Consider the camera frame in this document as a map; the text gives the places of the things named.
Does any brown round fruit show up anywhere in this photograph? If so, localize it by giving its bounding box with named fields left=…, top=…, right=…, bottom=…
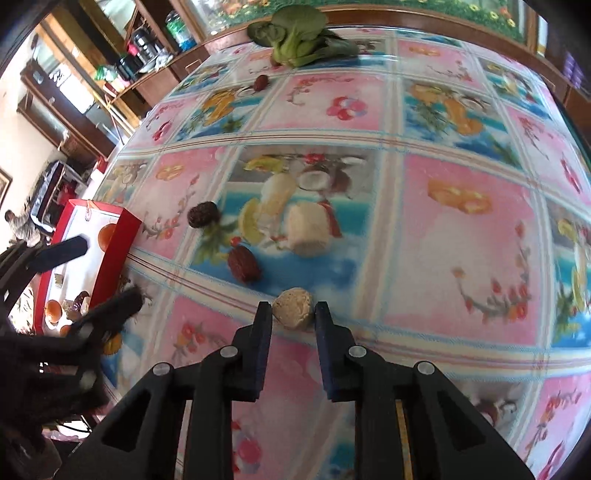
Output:
left=70, top=291, right=91, bottom=319

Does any orange tangerine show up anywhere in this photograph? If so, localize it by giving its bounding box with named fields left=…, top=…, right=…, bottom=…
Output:
left=44, top=300, right=63, bottom=325
left=97, top=223, right=117, bottom=252

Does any seated person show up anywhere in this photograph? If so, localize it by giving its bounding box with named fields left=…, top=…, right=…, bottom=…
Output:
left=5, top=210, right=40, bottom=246

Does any orange tangerine behind finger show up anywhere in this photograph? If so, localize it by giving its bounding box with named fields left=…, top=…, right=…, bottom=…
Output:
left=44, top=300, right=63, bottom=325

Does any red rimmed white tray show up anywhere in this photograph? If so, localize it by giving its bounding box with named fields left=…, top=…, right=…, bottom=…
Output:
left=34, top=199, right=141, bottom=334

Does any red jujube on table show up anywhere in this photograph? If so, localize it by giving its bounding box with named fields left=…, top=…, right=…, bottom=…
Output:
left=228, top=245, right=263, bottom=284

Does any dark wrinkled jujube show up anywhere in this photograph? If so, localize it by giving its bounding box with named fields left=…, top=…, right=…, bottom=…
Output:
left=187, top=201, right=221, bottom=229

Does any cream cake cube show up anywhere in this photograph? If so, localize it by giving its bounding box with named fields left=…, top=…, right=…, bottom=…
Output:
left=286, top=201, right=331, bottom=257

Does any fruit print plastic tablecloth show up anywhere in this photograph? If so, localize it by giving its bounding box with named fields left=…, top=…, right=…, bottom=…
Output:
left=96, top=28, right=590, bottom=479

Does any wooden sideboard cabinet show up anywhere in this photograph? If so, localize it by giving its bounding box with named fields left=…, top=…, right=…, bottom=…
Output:
left=130, top=0, right=590, bottom=132

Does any green leafy vegetable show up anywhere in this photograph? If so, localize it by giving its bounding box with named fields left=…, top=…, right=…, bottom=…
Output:
left=246, top=5, right=360, bottom=68

